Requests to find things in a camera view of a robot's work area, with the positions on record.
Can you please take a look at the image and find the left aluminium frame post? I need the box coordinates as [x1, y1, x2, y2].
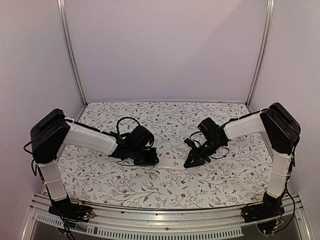
[57, 0, 88, 107]

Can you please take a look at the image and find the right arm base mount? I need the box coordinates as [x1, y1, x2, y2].
[241, 203, 285, 235]

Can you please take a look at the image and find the aluminium frame post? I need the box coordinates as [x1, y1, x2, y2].
[57, 0, 88, 107]
[245, 0, 275, 108]

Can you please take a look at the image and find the perforated white cable duct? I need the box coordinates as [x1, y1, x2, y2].
[36, 212, 245, 238]

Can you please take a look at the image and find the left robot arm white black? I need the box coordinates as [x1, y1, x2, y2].
[23, 108, 159, 217]

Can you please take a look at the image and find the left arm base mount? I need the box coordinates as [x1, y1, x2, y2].
[48, 199, 95, 223]

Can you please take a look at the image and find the floral table mat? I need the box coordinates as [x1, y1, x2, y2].
[58, 102, 273, 209]

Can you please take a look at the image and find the front aluminium rail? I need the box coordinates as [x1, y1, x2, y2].
[29, 193, 303, 230]

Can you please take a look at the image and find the white remote control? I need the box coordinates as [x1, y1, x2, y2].
[155, 159, 185, 170]

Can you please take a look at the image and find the right aluminium frame post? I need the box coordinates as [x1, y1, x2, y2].
[245, 0, 275, 108]

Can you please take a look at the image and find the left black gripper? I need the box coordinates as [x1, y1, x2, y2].
[130, 147, 160, 168]

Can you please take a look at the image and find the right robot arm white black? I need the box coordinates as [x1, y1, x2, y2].
[183, 102, 301, 218]

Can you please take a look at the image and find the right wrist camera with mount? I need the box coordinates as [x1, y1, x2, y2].
[184, 138, 199, 149]

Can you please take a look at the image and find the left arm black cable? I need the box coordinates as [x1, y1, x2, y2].
[116, 116, 142, 141]

